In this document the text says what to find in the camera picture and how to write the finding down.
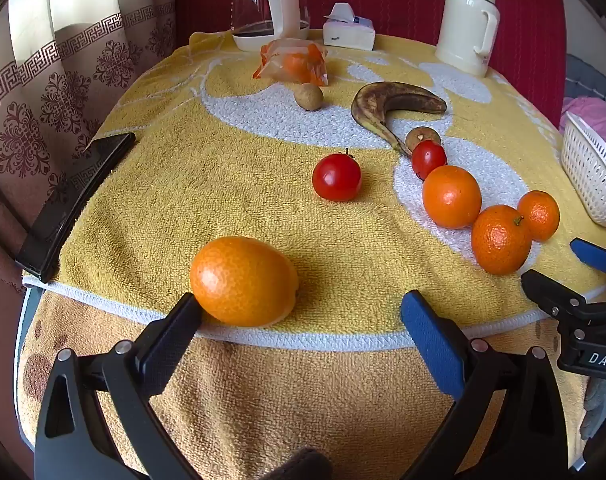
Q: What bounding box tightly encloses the small red tomato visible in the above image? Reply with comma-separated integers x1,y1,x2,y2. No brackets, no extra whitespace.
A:
411,140,448,181

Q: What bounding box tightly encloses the large oval orange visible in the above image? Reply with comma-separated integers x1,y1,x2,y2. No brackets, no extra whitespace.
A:
189,236,300,328

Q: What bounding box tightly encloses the small mandarin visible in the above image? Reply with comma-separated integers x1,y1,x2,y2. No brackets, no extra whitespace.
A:
517,190,561,242

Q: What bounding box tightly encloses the orange plastic bag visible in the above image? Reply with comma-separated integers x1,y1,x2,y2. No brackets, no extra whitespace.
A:
253,39,330,86

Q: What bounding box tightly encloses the white thermos flask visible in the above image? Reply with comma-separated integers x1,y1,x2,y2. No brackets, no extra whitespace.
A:
435,0,501,78

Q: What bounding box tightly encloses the patterned curtain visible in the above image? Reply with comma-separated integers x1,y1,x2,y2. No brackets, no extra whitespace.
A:
0,0,176,281

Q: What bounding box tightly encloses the brown spotted banana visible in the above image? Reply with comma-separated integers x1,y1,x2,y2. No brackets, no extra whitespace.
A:
350,81,449,156

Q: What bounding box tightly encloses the person's right hand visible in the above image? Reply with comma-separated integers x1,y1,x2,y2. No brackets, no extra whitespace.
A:
580,379,606,441

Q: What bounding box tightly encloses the tan terry towel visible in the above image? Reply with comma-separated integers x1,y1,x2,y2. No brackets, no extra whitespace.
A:
17,285,591,480

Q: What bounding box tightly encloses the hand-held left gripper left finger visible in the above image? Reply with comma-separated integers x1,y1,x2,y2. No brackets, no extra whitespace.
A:
33,291,204,480

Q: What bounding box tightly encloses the tissue pack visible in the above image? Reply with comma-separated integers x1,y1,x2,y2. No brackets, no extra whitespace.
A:
323,2,376,52

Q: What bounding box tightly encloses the pink duvet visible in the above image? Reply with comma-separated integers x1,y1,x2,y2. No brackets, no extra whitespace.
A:
558,96,606,151

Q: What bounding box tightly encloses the white plastic basket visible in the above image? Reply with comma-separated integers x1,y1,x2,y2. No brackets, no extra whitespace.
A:
560,111,606,229

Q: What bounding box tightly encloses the black smartphone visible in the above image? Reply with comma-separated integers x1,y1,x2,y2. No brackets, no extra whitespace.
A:
14,132,136,283

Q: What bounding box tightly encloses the large red tomato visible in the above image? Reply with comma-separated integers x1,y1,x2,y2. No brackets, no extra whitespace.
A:
312,149,363,202

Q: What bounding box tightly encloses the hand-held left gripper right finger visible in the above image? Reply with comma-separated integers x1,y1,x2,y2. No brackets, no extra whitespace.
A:
400,289,570,480

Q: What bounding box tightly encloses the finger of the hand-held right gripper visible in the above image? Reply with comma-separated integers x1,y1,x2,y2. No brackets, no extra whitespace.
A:
521,269,591,320
569,238,606,275

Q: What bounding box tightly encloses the mandarin with stem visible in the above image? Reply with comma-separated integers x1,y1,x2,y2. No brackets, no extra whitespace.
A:
471,204,532,276

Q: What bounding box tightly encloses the glass kettle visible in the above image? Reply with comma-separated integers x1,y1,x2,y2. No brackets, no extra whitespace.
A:
230,0,311,52

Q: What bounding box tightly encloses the grey headboard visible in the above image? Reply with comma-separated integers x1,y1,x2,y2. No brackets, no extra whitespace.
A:
565,55,606,98

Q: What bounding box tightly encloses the round orange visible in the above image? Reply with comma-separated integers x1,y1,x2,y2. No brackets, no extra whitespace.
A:
422,165,482,230

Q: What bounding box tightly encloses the yellow and white towel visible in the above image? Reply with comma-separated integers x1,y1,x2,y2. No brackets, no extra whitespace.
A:
23,30,606,353

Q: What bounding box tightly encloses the brown kiwi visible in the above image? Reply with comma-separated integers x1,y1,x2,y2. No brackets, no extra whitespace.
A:
294,83,325,110
405,126,442,153

